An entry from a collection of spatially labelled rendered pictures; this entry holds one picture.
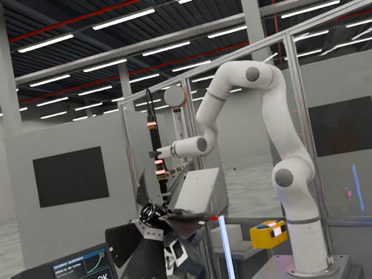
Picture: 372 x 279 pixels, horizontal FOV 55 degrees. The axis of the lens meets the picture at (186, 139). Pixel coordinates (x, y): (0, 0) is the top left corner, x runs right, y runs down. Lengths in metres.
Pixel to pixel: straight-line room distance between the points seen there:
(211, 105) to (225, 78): 0.13
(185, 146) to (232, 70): 0.39
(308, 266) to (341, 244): 0.71
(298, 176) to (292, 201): 0.11
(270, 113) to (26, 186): 3.58
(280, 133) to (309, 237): 0.39
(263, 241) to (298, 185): 0.51
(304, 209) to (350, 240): 0.75
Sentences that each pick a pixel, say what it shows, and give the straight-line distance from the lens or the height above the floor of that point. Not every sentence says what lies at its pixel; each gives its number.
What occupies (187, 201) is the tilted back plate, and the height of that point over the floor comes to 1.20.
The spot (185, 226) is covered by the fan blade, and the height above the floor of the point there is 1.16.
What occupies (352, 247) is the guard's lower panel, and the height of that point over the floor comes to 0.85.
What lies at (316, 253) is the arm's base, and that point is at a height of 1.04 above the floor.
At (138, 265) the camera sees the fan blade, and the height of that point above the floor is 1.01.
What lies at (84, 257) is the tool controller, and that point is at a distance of 1.14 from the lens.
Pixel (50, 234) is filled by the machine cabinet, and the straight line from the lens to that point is 4.47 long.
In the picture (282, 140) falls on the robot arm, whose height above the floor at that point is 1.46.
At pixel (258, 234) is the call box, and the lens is 1.76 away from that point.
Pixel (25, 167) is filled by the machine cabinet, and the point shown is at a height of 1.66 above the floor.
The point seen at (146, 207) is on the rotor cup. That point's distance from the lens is 1.89.
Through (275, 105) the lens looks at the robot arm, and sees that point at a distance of 1.40.
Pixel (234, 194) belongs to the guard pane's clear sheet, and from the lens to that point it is 2.44.
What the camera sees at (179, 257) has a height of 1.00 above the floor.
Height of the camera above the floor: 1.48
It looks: 2 degrees up
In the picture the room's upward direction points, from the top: 10 degrees counter-clockwise
